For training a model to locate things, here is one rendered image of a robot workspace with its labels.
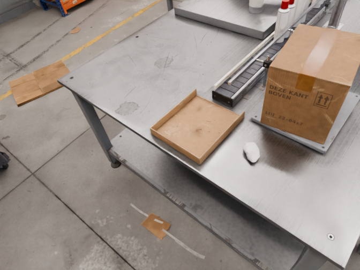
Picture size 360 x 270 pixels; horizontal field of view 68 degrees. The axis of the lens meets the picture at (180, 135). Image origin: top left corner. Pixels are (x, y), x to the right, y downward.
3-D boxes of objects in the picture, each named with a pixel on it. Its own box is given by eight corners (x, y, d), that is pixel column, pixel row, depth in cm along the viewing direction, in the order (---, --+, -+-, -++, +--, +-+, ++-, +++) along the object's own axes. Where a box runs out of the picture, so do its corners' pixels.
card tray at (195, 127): (196, 95, 125) (195, 88, 122) (244, 117, 112) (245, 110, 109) (151, 134, 111) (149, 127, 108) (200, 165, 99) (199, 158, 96)
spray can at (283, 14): (276, 37, 140) (283, -3, 124) (285, 39, 137) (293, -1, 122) (271, 42, 138) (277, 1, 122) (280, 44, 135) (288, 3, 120)
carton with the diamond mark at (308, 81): (285, 80, 121) (299, 23, 101) (343, 95, 111) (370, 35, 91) (259, 122, 106) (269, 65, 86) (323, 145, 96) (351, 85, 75)
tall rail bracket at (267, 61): (254, 80, 127) (257, 50, 114) (268, 85, 123) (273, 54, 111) (250, 84, 125) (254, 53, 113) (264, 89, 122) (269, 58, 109)
